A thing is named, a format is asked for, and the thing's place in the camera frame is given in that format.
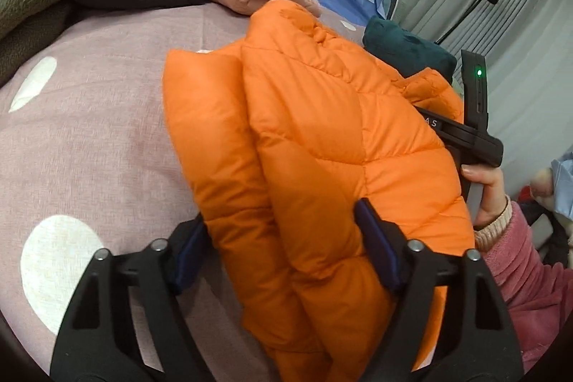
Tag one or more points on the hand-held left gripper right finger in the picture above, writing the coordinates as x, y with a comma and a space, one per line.
376, 239

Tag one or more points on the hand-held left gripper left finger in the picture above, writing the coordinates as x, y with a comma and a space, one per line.
190, 247

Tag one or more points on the orange puffer jacket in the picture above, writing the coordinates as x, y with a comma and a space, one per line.
322, 140

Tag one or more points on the person's right forearm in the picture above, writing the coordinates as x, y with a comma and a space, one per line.
532, 274

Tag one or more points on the person's right hand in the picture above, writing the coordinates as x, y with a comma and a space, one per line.
492, 194

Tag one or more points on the light blue cloth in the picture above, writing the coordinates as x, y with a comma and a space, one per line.
564, 189

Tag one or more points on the dark teal pillow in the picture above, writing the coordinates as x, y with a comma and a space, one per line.
409, 48

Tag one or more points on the grey pleated curtain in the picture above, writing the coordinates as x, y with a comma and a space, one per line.
515, 28

